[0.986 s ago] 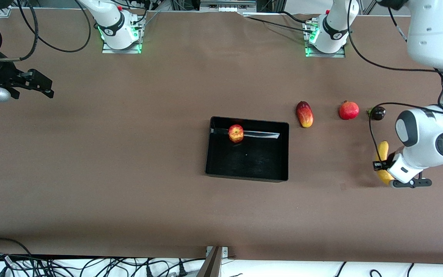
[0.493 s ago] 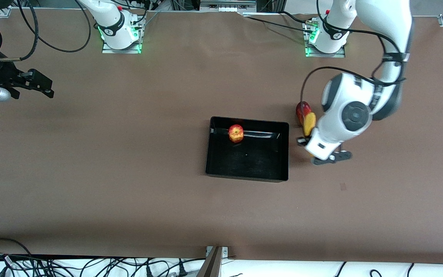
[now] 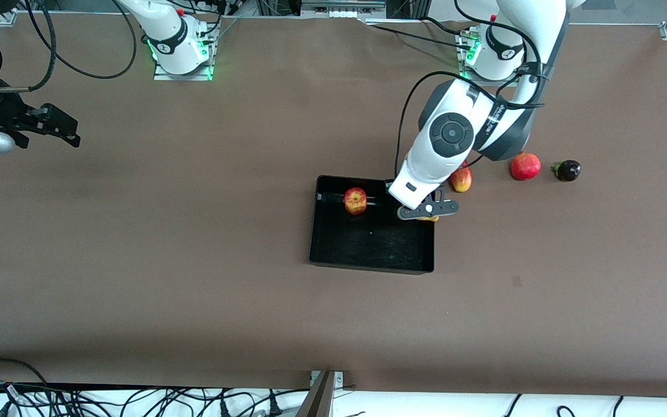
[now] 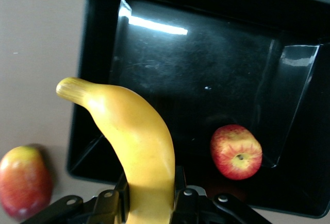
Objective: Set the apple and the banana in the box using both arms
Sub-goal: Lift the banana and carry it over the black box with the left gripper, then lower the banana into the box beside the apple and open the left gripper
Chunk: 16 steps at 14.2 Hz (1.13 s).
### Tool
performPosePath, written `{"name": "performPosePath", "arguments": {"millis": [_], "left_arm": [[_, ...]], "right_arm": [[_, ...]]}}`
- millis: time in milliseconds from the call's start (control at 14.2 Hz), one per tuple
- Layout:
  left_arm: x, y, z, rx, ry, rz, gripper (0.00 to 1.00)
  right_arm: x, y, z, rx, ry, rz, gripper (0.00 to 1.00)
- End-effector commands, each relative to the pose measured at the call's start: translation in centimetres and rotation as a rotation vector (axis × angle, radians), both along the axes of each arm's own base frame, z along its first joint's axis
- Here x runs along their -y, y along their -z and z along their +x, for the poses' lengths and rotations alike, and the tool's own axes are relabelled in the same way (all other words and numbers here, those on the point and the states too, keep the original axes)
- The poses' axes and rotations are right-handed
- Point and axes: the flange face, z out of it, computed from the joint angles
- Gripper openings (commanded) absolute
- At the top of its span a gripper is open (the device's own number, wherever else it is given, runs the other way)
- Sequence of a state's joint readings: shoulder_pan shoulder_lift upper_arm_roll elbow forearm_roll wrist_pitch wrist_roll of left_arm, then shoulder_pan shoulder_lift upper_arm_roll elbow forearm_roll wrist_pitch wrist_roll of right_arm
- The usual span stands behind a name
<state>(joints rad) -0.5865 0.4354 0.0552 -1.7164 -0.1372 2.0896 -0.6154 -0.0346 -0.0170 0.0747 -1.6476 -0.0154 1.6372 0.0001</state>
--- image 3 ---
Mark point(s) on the yellow banana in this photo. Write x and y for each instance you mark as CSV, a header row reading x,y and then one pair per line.
x,y
429,219

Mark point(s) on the red yellow apple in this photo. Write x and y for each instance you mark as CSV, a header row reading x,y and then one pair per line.
x,y
355,200

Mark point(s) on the black plastic box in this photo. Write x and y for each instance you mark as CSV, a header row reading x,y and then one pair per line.
x,y
368,249

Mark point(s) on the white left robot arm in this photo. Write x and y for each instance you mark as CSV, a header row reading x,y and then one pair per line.
x,y
455,133

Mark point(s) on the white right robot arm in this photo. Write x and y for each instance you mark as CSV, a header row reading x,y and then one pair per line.
x,y
171,35

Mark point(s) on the red yellow mango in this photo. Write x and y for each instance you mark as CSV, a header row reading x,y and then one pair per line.
x,y
462,180

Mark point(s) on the red pomegranate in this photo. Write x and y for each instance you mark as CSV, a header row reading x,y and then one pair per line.
x,y
527,168

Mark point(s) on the dark purple mangosteen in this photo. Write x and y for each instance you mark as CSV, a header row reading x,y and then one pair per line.
x,y
568,170

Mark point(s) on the small silver mounting plate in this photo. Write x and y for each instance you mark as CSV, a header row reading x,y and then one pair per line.
x,y
339,379

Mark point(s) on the grey metal beam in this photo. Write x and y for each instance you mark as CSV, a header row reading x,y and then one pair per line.
x,y
317,399

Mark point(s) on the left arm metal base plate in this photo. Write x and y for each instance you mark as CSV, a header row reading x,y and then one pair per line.
x,y
469,78

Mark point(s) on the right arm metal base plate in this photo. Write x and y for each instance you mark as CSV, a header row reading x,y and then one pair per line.
x,y
191,76

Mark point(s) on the grey metal rail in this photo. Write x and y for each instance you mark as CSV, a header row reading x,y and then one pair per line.
x,y
342,4

